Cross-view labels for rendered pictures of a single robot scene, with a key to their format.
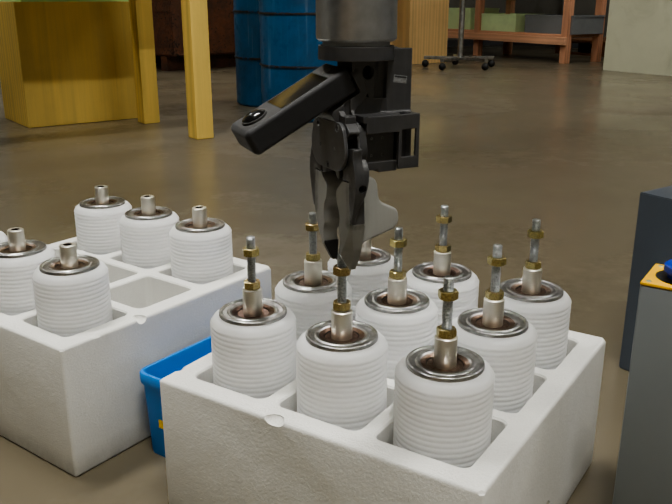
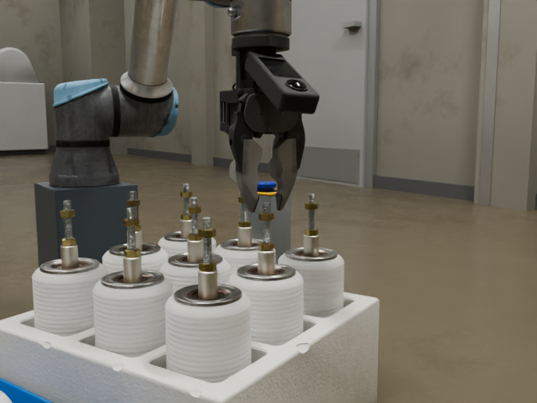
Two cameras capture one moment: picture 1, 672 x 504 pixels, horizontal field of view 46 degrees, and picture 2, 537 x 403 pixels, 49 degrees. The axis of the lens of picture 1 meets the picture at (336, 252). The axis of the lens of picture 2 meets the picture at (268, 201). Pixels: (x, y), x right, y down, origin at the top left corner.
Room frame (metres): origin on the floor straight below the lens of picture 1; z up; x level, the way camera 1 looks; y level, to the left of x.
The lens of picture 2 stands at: (0.75, 0.73, 0.45)
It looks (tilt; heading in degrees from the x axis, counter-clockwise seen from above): 8 degrees down; 270
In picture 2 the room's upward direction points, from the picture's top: straight up
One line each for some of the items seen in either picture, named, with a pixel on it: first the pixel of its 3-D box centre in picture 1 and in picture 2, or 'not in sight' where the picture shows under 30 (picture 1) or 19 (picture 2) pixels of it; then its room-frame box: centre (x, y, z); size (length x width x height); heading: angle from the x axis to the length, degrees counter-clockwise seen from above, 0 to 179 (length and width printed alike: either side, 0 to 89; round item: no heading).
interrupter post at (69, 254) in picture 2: (362, 247); (69, 257); (1.01, -0.04, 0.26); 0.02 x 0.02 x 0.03
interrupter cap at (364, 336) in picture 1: (341, 336); (266, 272); (0.75, -0.01, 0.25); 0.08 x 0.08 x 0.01
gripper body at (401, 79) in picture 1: (362, 109); (258, 89); (0.76, -0.03, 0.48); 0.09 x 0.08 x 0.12; 117
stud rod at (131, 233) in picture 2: (312, 242); (131, 238); (0.91, 0.03, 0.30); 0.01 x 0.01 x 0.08
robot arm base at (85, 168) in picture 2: not in sight; (84, 161); (1.16, -0.60, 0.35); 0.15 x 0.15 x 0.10
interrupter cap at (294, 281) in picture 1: (313, 282); (133, 279); (0.91, 0.03, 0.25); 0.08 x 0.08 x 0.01
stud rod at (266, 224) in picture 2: (341, 288); (266, 232); (0.75, -0.01, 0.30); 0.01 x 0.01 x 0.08
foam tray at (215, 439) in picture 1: (393, 424); (197, 370); (0.85, -0.07, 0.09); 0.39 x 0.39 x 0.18; 57
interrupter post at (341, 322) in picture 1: (341, 324); (266, 262); (0.75, -0.01, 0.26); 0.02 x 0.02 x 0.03
